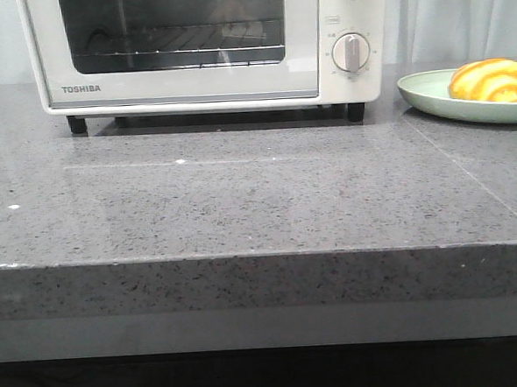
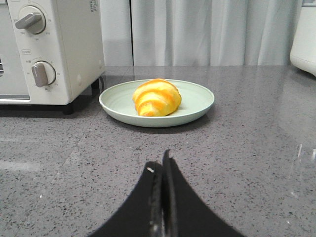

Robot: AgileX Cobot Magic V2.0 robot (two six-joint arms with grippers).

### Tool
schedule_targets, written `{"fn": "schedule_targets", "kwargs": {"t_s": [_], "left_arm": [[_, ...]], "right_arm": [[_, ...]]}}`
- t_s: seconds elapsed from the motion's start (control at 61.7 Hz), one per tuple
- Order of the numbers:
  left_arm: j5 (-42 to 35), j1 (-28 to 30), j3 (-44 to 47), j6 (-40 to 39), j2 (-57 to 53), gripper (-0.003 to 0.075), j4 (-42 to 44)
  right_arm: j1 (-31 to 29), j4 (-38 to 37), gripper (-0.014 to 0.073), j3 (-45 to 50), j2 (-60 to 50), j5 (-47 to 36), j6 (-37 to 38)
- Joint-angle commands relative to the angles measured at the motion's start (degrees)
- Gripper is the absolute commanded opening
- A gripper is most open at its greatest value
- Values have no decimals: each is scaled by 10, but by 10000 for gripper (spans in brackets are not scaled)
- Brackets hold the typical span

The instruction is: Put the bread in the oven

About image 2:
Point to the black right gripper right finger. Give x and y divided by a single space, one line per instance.
185 214

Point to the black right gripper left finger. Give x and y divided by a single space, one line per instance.
141 213

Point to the orange striped croissant bread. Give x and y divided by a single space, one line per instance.
156 98

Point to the lower grey oven knob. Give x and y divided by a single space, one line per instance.
44 74

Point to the grey oven knob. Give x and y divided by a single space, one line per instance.
44 74
31 19

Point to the white toaster oven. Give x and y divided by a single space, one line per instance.
71 43

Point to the upper grey oven knob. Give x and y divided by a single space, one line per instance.
31 19

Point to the light green round plate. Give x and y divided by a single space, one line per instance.
196 102

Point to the white curtain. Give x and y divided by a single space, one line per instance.
198 32

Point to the white appliance at right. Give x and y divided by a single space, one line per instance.
303 52

